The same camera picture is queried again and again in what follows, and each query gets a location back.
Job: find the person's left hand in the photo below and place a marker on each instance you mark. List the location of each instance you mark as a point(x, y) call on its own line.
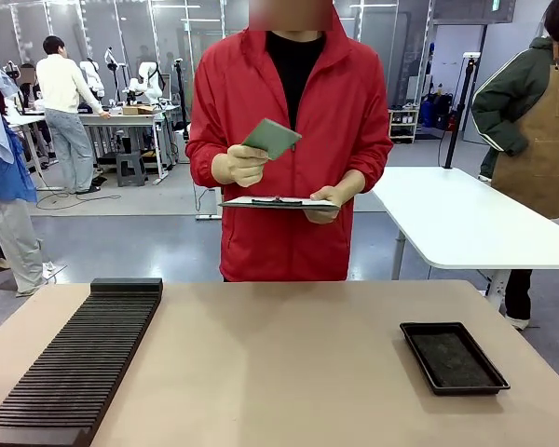
point(328, 205)

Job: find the person's right hand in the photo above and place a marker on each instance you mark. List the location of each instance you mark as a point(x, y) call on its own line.
point(240, 165)

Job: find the green PCB board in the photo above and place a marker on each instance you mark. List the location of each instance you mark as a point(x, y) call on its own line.
point(272, 139)

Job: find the black clipboard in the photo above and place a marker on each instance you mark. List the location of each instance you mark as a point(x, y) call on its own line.
point(279, 203)

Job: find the person's left red-sleeved forearm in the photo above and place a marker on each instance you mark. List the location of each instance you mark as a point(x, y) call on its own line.
point(368, 172)

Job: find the person's right red-sleeved forearm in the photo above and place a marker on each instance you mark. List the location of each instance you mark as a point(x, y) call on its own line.
point(205, 160)

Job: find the black slotted PCB rack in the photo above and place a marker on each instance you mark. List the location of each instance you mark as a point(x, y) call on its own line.
point(74, 363)

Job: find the black pen with red tip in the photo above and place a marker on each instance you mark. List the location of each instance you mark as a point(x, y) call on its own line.
point(277, 201)

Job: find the person in red jacket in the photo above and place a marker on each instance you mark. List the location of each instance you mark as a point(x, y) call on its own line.
point(289, 116)

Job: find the grey step stool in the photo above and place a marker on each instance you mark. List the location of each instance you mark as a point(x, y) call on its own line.
point(131, 170)

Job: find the white shoe shelf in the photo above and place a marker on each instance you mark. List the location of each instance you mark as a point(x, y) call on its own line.
point(403, 125)

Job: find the brown cardboard box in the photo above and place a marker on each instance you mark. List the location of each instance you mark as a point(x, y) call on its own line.
point(137, 110)

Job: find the white background workbench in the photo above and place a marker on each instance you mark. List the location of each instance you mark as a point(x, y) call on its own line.
point(130, 120)

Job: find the large white background robot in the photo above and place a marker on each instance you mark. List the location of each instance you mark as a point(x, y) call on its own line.
point(149, 81)

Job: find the white side table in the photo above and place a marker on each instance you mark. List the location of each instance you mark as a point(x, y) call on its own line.
point(470, 219)

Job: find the black pole with white head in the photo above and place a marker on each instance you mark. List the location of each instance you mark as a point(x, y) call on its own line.
point(461, 107)

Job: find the small white background robot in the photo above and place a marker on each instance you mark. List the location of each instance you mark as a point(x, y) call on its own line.
point(93, 77)

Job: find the man in white sweater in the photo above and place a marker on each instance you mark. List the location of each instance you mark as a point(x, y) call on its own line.
point(60, 88)

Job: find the black rectangular plastic tray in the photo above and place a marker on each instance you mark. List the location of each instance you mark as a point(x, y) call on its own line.
point(452, 358)

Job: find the person in brown apron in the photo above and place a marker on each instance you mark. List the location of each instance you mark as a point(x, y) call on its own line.
point(535, 121)

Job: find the seated person in dark clothes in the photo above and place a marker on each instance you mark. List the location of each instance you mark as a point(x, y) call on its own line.
point(28, 84)

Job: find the person in blue shirt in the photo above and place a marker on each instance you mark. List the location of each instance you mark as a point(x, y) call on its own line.
point(4, 186)

